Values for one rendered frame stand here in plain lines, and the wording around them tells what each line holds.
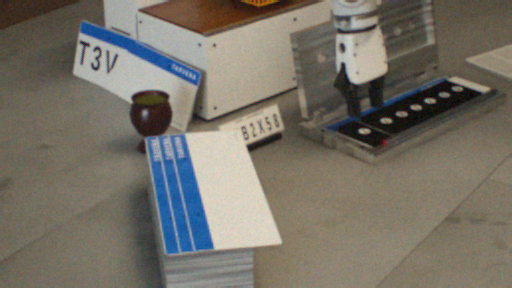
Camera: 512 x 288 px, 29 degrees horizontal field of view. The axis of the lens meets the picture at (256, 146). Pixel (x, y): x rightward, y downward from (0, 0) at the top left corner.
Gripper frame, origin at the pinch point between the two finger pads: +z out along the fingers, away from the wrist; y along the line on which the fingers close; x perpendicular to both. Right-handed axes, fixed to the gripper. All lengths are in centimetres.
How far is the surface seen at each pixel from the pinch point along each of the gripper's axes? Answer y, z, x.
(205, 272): -60, 7, -20
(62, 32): -6, -11, 98
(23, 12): -4, -16, 119
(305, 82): -4.3, -4.6, 11.5
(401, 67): 25.4, 0.0, 11.4
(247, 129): -17.1, 2.0, 16.3
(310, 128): -4.8, 4.9, 11.3
